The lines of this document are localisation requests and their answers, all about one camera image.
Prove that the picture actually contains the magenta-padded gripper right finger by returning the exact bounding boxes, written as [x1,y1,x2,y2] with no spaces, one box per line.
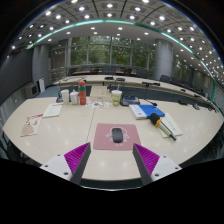
[132,143,183,186]

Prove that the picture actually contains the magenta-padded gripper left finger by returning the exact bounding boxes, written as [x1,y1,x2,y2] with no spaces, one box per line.
[39,141,92,186]

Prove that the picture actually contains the black computer mouse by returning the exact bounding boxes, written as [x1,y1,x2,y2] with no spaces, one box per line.
[111,127,124,144]

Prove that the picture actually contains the pink mouse pad with drawing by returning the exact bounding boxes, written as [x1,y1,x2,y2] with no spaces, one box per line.
[92,122,142,152]

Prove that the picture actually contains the white paper sheet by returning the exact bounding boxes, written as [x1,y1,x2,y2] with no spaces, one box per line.
[156,112,184,139]

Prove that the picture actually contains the red and white leaflet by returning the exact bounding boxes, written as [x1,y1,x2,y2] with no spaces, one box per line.
[20,113,44,138]

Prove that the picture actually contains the black handheld microphone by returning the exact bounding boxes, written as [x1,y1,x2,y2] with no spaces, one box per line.
[148,112,178,142]

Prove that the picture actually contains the blue and white book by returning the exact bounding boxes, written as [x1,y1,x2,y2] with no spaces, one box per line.
[128,104,166,121]

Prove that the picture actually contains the tall white cup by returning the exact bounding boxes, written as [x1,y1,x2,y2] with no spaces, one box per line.
[60,88,71,105]

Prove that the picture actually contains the colourful printed leaflet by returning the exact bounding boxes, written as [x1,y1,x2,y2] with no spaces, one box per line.
[85,100,110,110]

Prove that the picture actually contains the red bottle with green band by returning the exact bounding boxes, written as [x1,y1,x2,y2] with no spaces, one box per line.
[77,80,88,106]

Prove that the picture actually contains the grey boxy floor unit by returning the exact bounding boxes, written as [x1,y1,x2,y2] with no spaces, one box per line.
[24,82,40,99]

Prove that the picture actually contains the white floor appliance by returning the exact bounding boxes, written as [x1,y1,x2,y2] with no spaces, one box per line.
[37,77,46,94]

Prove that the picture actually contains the green-printed paper cup with straw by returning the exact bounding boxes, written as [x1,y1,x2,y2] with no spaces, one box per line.
[111,84,123,107]

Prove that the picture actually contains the beige cardboard box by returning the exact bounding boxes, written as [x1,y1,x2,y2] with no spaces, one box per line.
[89,85,113,103]

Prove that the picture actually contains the dark office chairs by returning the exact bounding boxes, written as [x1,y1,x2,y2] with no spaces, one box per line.
[66,64,221,111]

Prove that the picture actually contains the ceiling lights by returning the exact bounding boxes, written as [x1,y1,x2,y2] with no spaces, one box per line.
[9,0,224,84]

